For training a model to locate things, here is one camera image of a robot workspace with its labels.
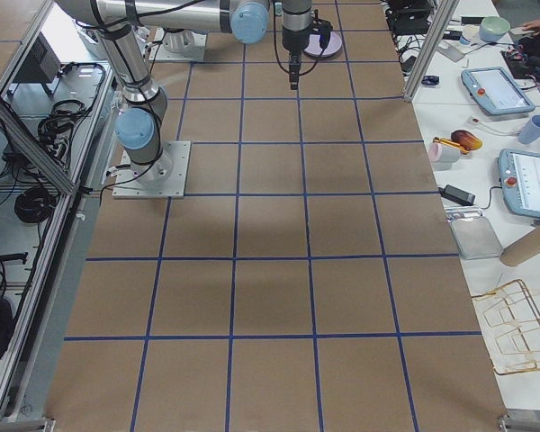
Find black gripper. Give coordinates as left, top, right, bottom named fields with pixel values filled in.
left=288, top=51, right=300, bottom=90

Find lavender plate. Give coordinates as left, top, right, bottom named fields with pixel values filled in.
left=301, top=31, right=343, bottom=60

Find pink paper cup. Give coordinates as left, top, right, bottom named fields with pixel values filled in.
left=427, top=142, right=461, bottom=164

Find blue plastic cup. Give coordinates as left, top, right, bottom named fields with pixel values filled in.
left=517, top=114, right=540, bottom=145

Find small blue black device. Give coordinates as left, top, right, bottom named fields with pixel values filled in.
left=421, top=75, right=440, bottom=87

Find red glossy object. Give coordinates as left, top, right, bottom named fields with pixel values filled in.
left=451, top=130, right=483, bottom=151

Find black power brick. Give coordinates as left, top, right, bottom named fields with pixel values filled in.
left=438, top=184, right=475, bottom=206

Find upper teach pendant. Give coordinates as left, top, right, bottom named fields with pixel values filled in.
left=461, top=67, right=536, bottom=115

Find teach pendant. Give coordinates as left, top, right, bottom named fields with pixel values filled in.
left=461, top=67, right=536, bottom=115
left=498, top=148, right=540, bottom=219

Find green bowl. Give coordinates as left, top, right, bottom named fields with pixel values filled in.
left=479, top=16, right=510, bottom=43

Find grey metal tin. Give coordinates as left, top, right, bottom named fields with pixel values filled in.
left=445, top=206, right=502, bottom=260

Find grey control box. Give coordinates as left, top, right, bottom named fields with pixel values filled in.
left=13, top=32, right=61, bottom=95

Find lower teach pendant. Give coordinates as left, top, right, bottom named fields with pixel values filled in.
left=498, top=148, right=540, bottom=219

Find cardboard tube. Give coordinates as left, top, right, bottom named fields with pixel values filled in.
left=499, top=225, right=540, bottom=266

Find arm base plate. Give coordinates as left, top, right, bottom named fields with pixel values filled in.
left=112, top=140, right=191, bottom=199
left=148, top=28, right=207, bottom=63

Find aluminium frame post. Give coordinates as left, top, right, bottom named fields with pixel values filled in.
left=403, top=0, right=459, bottom=102

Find coiled black cables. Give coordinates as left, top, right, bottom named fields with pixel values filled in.
left=0, top=60, right=109, bottom=226

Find gold wire rack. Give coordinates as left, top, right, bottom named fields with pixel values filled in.
left=472, top=279, right=540, bottom=376

